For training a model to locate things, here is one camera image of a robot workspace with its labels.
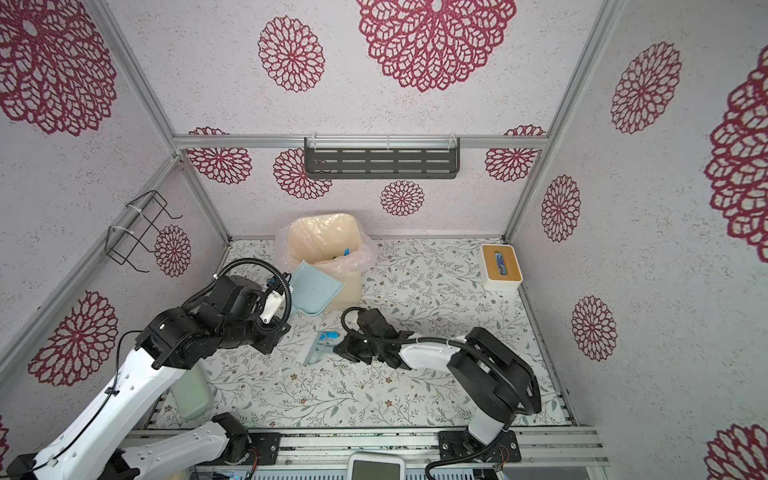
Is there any pale green soap bar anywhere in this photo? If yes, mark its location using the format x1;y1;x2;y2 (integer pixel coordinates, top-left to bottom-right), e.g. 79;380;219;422
170;364;214;420

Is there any cream trash bin with bag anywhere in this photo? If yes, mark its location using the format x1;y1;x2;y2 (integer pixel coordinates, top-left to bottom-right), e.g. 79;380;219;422
273;213;378;310

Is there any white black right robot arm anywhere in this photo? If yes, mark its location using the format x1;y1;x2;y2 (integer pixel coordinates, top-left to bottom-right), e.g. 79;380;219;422
333;306;542;479

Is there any dark grey wall shelf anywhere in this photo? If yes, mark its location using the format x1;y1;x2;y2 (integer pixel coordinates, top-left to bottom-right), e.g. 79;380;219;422
303;137;461;180

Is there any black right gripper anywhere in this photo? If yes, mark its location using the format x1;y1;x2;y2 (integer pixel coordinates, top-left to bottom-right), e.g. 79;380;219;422
332;329;385;364

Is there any white tissue box wooden lid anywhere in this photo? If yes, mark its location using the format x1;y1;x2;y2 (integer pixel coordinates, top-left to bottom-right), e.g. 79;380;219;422
479;244;523;292

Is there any pale blue plastic dustpan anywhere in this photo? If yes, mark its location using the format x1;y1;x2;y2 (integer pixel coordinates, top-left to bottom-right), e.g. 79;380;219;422
289;262;344;316

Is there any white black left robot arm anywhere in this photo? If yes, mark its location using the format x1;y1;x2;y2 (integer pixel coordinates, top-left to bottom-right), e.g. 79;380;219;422
1;258;292;479

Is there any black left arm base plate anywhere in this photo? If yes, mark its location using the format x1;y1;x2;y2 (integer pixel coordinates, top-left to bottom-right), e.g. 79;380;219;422
240;432;282;467

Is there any black wire wall rack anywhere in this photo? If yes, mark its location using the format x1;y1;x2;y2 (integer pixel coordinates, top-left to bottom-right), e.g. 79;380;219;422
103;189;182;274

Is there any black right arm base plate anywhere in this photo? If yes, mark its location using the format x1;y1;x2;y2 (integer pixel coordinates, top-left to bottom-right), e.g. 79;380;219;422
437;429;522;464

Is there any white digital clock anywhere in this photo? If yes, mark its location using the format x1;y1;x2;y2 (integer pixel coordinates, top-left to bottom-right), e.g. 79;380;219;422
346;452;406;480

